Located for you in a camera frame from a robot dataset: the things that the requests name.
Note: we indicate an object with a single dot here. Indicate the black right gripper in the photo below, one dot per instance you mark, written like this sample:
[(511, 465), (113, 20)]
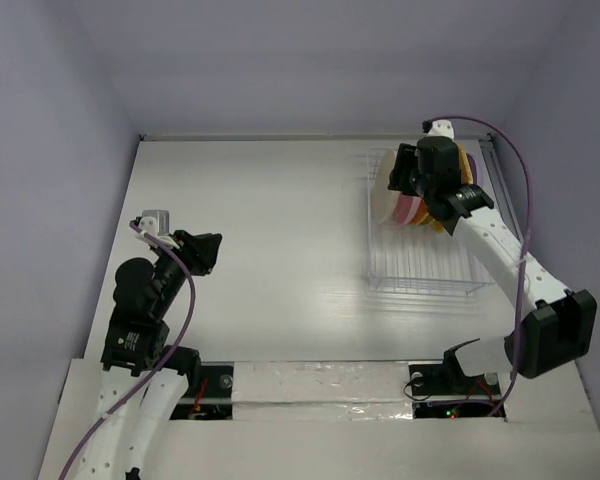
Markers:
[(402, 168)]

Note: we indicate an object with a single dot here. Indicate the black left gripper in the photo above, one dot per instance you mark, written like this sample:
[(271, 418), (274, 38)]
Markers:
[(205, 245)]

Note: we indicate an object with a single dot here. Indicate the cream plate with bear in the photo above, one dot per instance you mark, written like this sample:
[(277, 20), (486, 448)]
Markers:
[(383, 200)]

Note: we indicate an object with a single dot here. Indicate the pink round plate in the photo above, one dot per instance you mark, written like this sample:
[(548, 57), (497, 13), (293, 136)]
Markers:
[(405, 209)]

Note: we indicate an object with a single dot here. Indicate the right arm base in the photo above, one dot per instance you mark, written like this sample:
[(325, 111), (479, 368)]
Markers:
[(434, 394)]

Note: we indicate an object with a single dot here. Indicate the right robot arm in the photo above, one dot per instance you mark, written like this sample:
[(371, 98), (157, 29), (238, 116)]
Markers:
[(553, 325)]

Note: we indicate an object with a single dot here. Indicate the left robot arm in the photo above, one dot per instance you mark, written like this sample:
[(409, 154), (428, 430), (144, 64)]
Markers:
[(143, 375)]

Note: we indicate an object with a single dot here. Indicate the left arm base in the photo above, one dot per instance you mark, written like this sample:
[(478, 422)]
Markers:
[(211, 398)]

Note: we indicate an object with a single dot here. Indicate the round woven orange plate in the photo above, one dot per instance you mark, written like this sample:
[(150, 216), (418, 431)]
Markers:
[(420, 215)]

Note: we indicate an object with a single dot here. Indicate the square woven orange tray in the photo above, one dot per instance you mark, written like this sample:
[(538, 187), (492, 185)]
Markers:
[(466, 178)]

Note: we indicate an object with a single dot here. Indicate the purple plate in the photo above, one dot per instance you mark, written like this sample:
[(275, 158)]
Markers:
[(476, 170)]

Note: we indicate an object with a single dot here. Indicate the white foil covered board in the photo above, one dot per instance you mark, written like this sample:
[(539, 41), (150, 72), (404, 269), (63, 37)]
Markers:
[(320, 391)]

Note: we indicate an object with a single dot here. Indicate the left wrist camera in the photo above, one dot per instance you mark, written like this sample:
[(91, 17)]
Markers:
[(152, 225)]

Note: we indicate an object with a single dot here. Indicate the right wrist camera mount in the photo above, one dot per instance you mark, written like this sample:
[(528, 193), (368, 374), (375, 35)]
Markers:
[(438, 128)]

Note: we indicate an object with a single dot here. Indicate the white wire dish rack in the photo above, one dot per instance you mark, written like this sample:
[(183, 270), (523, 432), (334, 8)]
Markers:
[(404, 259)]

